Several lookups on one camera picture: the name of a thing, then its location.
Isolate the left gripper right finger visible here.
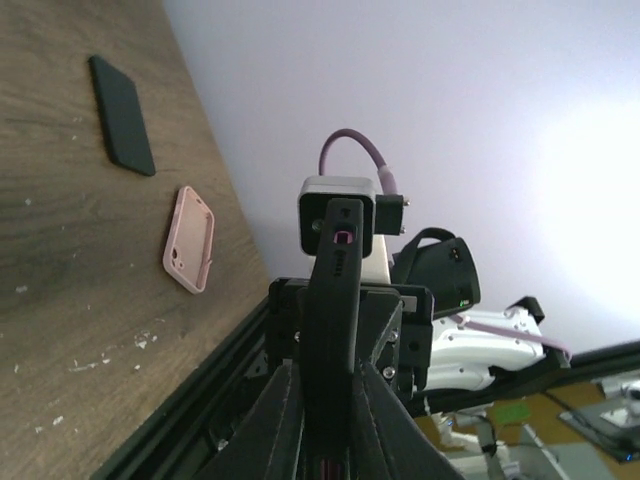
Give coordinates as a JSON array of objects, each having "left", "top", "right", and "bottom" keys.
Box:
[{"left": 350, "top": 362, "right": 463, "bottom": 480}]

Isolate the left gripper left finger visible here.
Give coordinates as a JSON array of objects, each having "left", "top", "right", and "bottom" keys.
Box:
[{"left": 197, "top": 364, "right": 303, "bottom": 480}]

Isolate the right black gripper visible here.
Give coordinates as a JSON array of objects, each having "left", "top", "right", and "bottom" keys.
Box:
[{"left": 265, "top": 278, "right": 434, "bottom": 400}]

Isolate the black phone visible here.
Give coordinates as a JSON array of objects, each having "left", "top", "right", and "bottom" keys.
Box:
[{"left": 299, "top": 198, "right": 363, "bottom": 479}]

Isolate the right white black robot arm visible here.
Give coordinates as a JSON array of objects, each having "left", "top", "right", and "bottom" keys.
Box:
[{"left": 266, "top": 227, "right": 570, "bottom": 413}]

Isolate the pink phone case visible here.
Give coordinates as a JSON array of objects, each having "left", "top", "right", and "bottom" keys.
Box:
[{"left": 162, "top": 186, "right": 215, "bottom": 295}]

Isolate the black phone case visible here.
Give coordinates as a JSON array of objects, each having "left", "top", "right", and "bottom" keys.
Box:
[{"left": 88, "top": 55, "right": 156, "bottom": 177}]

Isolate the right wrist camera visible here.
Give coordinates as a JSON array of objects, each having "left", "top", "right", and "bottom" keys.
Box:
[{"left": 298, "top": 176, "right": 409, "bottom": 258}]

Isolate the black aluminium frame rail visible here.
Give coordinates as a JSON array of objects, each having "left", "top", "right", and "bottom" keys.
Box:
[{"left": 93, "top": 299, "right": 307, "bottom": 479}]

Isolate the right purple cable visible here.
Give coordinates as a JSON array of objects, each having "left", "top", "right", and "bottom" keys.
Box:
[{"left": 319, "top": 128, "right": 574, "bottom": 361}]

